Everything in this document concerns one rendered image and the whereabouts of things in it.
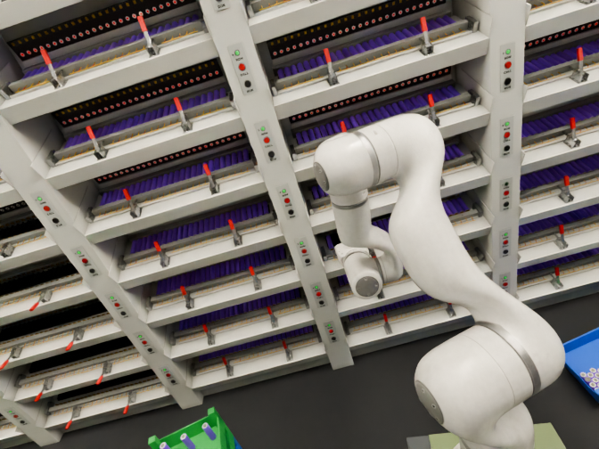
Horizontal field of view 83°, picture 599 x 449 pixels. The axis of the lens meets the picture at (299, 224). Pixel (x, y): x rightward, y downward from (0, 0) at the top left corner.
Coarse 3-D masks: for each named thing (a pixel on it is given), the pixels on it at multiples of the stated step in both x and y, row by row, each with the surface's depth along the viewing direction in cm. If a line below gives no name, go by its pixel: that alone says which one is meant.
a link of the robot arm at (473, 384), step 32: (448, 352) 51; (480, 352) 49; (512, 352) 49; (416, 384) 52; (448, 384) 47; (480, 384) 47; (512, 384) 47; (448, 416) 47; (480, 416) 46; (512, 416) 55; (480, 448) 56; (512, 448) 53
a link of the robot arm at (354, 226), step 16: (336, 208) 79; (352, 208) 77; (368, 208) 80; (336, 224) 84; (352, 224) 80; (368, 224) 82; (352, 240) 83; (368, 240) 84; (384, 240) 86; (384, 256) 93; (384, 272) 92; (400, 272) 92
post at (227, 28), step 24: (240, 0) 82; (216, 24) 83; (240, 24) 84; (240, 96) 92; (264, 96) 92; (264, 168) 102; (288, 168) 102; (288, 240) 114; (312, 240) 115; (312, 312) 130; (336, 312) 131; (336, 360) 144
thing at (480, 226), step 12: (468, 192) 128; (468, 204) 126; (480, 204) 121; (480, 216) 121; (492, 216) 115; (456, 228) 121; (468, 228) 119; (480, 228) 118; (324, 240) 131; (324, 252) 124; (324, 264) 124; (336, 264) 123; (336, 276) 125
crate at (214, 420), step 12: (204, 420) 101; (216, 420) 101; (180, 432) 100; (192, 432) 102; (204, 432) 103; (216, 432) 102; (156, 444) 97; (168, 444) 101; (180, 444) 102; (204, 444) 99; (216, 444) 98
